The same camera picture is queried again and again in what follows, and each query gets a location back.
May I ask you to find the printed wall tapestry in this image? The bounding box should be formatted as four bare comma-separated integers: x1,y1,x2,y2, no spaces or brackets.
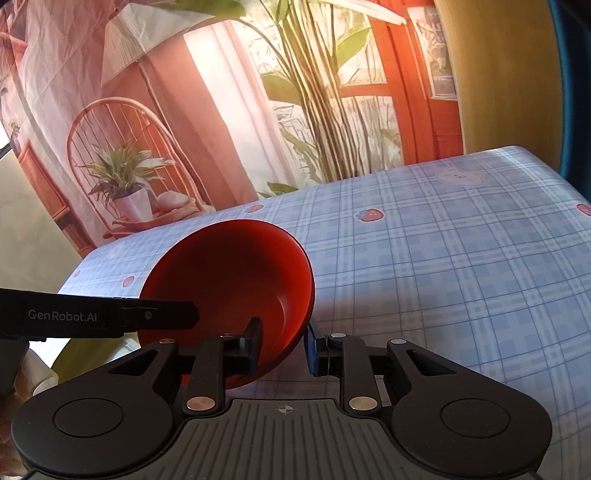
0,0,465,259

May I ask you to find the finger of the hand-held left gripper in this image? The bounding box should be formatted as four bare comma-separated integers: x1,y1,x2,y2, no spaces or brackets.
123,299,200,336

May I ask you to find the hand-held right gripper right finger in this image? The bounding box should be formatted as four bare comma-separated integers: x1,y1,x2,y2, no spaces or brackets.
305,323,458,413

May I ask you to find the plaid blue tablecloth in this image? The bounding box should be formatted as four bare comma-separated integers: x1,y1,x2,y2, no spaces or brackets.
58,145,591,480

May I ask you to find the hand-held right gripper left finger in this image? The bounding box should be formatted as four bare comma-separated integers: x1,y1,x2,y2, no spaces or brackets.
110,318,264,415

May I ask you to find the yellow wooden board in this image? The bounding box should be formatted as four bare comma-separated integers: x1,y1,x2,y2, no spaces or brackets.
434,0,566,171

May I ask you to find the green plastic plate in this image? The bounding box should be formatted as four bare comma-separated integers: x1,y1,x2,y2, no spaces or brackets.
51,336,141,386

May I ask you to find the person's left hand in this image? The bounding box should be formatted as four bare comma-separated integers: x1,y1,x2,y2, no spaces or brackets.
0,353,61,467

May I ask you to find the red plastic bowl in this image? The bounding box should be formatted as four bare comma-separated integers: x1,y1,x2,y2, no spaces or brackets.
139,220,317,388

